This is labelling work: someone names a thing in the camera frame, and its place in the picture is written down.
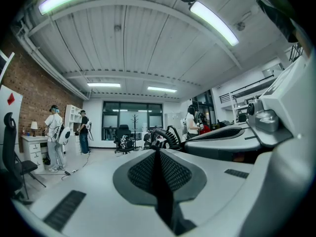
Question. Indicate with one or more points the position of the white locker cabinet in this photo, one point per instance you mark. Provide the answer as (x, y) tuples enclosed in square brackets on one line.
[(172, 120)]

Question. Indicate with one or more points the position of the white shelf unit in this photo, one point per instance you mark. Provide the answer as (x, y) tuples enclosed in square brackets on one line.
[(5, 63)]

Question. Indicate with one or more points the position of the small table lamp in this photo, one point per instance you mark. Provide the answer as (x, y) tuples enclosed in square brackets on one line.
[(34, 126)]

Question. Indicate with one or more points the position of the person's right forearm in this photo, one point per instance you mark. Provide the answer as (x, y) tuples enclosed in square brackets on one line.
[(303, 41)]

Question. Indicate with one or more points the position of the red round object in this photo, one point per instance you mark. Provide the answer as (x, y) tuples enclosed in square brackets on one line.
[(205, 128)]

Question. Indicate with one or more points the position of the white arched cabinet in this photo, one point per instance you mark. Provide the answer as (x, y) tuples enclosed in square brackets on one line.
[(72, 117)]

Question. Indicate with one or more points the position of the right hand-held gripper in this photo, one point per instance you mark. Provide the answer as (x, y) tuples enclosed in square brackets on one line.
[(279, 107)]

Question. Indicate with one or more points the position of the black coat rack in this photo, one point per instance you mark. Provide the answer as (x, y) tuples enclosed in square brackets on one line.
[(134, 125)]

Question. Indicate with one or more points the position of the white desk with drawers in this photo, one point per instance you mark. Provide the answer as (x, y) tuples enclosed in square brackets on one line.
[(34, 149)]

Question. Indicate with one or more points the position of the white round backpack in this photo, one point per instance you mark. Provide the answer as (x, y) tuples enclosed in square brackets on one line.
[(64, 135)]

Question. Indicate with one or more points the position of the white shelving rack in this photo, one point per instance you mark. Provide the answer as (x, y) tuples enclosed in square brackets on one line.
[(242, 97)]

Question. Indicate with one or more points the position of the large dark-framed window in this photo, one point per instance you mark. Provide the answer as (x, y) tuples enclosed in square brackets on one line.
[(132, 120)]

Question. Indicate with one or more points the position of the person's black clothing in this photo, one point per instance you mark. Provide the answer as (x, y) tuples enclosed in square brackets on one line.
[(279, 16)]

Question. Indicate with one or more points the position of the white panel with red diamond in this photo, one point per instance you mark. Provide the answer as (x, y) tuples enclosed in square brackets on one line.
[(11, 102)]

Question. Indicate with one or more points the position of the black gaming chair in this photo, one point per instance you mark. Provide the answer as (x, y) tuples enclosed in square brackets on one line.
[(123, 137)]

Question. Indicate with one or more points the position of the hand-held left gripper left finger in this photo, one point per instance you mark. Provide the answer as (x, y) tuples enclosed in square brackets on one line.
[(98, 194)]

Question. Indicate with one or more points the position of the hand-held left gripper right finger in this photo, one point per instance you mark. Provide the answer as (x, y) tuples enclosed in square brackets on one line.
[(217, 181)]

